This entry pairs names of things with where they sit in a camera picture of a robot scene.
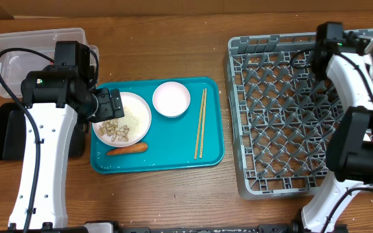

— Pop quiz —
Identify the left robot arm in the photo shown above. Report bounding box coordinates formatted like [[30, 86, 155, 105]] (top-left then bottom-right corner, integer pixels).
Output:
[[0, 41, 124, 232]]

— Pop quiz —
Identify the grey dishwasher rack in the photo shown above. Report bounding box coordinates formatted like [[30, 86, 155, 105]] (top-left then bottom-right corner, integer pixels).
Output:
[[225, 28, 373, 199]]

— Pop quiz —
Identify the orange carrot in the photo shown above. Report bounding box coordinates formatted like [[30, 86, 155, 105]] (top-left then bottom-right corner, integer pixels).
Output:
[[106, 142, 148, 156]]

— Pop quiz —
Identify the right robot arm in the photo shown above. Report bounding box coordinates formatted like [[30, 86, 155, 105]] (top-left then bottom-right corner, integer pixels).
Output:
[[290, 21, 373, 232]]

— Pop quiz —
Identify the clear plastic bin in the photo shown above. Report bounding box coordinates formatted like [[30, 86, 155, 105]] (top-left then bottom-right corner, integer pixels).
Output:
[[0, 28, 98, 98]]

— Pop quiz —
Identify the pink plate with food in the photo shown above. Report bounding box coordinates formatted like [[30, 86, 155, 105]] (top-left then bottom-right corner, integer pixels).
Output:
[[92, 92, 152, 148]]

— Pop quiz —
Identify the teal plastic tray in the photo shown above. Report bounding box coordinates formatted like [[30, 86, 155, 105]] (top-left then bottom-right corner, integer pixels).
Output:
[[90, 77, 225, 173]]

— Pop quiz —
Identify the black tray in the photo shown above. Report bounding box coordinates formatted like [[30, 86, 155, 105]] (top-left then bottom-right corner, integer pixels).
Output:
[[0, 102, 89, 161]]

